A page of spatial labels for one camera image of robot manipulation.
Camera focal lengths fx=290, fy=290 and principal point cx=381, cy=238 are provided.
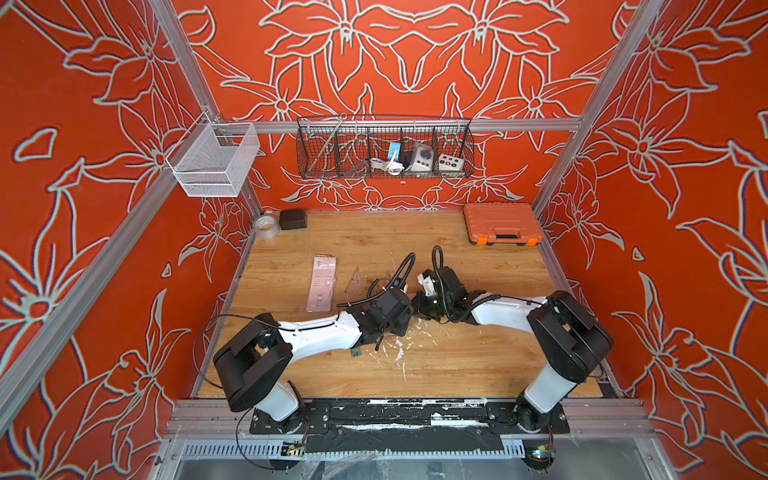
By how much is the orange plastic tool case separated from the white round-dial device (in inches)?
12.6

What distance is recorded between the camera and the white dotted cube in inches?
37.1

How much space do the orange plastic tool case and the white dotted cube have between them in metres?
0.26

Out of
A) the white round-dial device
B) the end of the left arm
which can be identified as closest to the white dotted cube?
the white round-dial device

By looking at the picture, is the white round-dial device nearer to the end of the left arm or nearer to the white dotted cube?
the white dotted cube

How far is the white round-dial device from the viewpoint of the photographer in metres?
0.92

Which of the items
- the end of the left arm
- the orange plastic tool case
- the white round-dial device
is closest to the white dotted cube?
the white round-dial device

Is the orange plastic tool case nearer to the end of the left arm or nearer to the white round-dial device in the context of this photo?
the white round-dial device

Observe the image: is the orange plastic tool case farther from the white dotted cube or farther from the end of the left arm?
the end of the left arm

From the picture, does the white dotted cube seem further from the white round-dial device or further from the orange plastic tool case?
the orange plastic tool case

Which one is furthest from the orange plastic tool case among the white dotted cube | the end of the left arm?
the end of the left arm

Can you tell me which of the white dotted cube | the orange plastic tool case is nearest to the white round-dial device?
the white dotted cube

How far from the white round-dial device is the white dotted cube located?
0.12 ft

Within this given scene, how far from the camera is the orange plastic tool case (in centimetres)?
108
